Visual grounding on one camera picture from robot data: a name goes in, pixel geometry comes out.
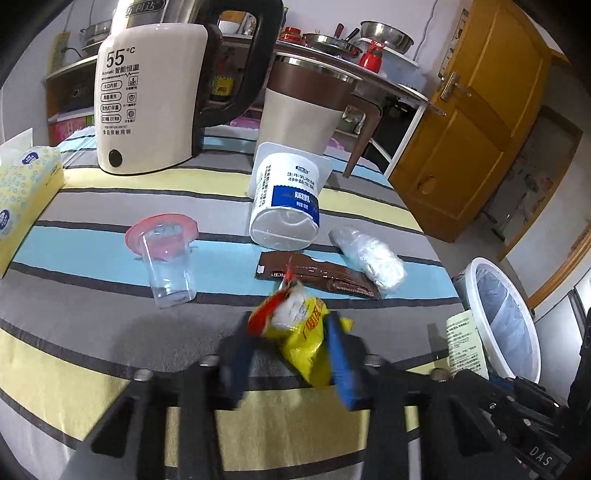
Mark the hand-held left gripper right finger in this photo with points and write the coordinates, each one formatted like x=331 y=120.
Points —
x=346 y=378

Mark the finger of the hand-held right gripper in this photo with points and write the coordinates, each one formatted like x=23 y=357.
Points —
x=501 y=385
x=508 y=417

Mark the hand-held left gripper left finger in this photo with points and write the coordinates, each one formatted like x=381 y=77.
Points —
x=240 y=364

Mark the yellow snack packet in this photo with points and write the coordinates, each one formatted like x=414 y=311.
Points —
x=307 y=341

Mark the pale green printed packet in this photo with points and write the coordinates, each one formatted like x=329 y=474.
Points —
x=464 y=341

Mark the clear plastic bin liner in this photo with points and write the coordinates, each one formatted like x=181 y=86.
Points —
x=503 y=314

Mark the brown wrapper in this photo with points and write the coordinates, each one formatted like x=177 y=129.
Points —
x=318 y=277

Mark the white round waste bin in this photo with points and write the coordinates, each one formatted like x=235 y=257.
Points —
x=480 y=272

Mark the clear cup with pink lid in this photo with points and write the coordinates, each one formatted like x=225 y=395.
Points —
x=168 y=272

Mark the clear plastic wrap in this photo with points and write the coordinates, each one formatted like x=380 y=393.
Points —
x=374 y=261

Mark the white yogurt cup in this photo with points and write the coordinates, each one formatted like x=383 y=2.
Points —
x=286 y=194

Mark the beige pitcher with brown band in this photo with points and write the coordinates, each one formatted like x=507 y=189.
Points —
x=300 y=120

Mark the green bowl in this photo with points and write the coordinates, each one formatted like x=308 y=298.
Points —
x=353 y=125

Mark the wooden door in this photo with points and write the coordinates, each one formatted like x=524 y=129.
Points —
x=485 y=115

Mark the yellow tissue pack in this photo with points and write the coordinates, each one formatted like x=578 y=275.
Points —
x=23 y=194

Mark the cream and steel electric kettle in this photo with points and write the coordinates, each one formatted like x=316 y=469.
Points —
x=147 y=92

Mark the colourful printed box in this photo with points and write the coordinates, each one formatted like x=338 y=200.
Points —
x=74 y=129

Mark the white shelf rack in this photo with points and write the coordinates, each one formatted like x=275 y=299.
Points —
x=406 y=94

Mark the white round disc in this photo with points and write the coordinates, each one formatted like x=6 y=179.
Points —
x=413 y=91

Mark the translucent white storage container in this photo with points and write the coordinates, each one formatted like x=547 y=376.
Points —
x=397 y=64

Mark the red bottle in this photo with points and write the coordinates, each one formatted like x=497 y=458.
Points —
x=371 y=60

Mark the wooden side cabinet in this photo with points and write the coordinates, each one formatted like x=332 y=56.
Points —
x=69 y=92

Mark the steel pan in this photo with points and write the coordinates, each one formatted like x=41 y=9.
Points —
x=330 y=44

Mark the red jar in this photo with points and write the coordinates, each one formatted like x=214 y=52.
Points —
x=292 y=34

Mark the steel mixing bowl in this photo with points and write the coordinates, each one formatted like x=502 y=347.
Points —
x=388 y=37

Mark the steel pot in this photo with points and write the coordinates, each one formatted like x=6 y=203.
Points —
x=97 y=33

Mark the wall power strip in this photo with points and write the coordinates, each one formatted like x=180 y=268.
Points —
x=57 y=53

